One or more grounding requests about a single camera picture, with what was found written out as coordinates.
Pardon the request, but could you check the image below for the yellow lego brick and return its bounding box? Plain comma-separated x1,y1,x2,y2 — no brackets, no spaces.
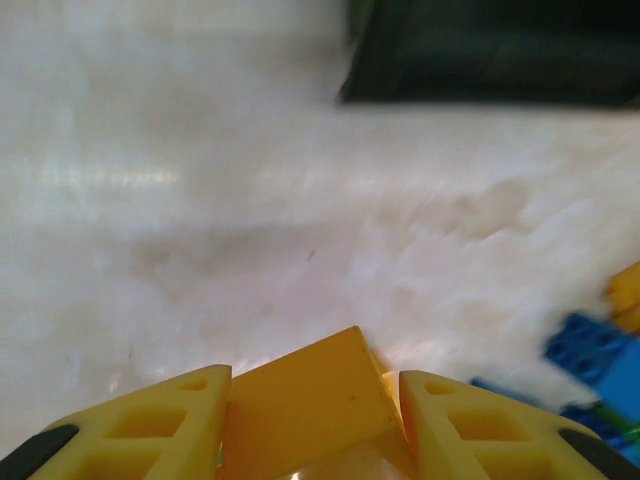
604,262,640,335
219,325,416,480

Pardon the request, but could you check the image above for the blue lego brick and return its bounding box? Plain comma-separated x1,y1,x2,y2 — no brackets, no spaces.
542,310,640,416

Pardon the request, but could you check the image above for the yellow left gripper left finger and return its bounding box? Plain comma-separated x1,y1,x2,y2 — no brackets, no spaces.
0,363,234,480

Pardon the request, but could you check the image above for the green lego brick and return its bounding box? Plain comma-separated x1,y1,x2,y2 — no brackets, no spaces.
559,403,640,456

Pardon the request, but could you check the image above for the black plastic bin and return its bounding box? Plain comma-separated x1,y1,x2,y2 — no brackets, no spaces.
337,0,640,109

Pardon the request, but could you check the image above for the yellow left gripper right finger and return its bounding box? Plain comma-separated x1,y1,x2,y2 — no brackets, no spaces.
397,369,640,480

